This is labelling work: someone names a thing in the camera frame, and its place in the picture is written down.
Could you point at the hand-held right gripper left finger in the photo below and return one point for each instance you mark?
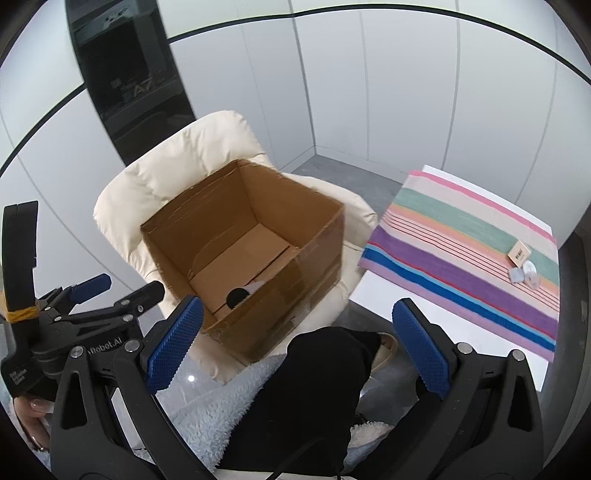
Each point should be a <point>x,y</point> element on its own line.
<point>178,341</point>

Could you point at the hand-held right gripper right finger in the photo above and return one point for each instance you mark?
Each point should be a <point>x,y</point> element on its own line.
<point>422,350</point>

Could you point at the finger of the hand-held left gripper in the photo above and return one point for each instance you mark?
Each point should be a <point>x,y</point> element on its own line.
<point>138,297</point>
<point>90,284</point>

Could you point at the black round disc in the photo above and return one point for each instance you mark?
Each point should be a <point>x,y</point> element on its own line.
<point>237,298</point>

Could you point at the clear plastic bag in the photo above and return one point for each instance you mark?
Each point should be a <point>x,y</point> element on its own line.
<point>255,285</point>

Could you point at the brown cardboard box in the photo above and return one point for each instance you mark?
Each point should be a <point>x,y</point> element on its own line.
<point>258,249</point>

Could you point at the person's left hand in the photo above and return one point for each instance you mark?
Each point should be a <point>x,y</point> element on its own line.
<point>34,413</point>

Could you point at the beige slipper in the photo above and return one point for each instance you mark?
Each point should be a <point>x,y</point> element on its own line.
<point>385,351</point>

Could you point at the white table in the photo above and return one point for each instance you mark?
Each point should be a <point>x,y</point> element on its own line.
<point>383,309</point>

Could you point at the striped colourful mat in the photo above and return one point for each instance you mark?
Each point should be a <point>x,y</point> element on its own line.
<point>452,263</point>

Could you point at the black pants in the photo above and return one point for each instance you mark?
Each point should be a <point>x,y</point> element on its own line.
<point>314,392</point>

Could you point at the small clear round cap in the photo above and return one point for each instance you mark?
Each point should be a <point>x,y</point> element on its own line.
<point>530,266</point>
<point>533,280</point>

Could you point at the small wooden box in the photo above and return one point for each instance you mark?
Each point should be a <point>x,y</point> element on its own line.
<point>518,254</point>

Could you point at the cream padded armchair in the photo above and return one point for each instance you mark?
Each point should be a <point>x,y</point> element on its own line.
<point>184,157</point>

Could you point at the black cabinet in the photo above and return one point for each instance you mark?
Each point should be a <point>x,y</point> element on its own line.
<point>129,74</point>

